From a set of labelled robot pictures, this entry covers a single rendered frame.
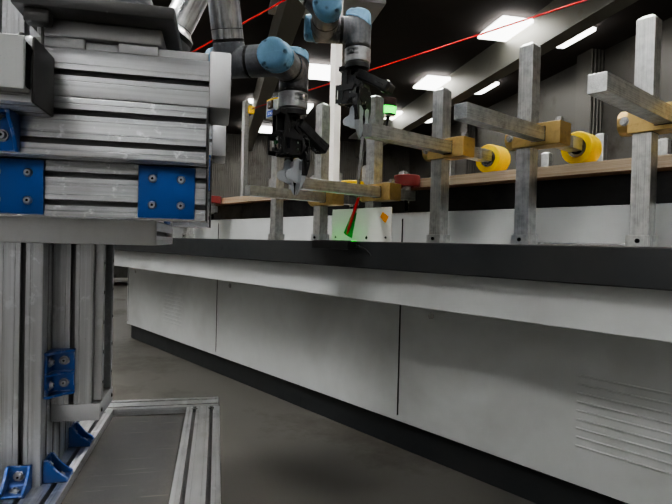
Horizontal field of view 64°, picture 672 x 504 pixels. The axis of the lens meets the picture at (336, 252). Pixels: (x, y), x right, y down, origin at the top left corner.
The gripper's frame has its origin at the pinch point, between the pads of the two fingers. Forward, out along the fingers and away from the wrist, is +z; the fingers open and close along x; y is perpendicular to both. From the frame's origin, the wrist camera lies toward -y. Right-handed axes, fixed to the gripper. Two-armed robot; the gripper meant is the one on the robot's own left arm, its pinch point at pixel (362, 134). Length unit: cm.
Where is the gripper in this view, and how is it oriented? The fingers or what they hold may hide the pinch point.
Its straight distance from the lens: 157.7
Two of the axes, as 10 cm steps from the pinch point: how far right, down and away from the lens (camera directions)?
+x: -4.9, 0.0, -8.7
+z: -0.3, 10.0, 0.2
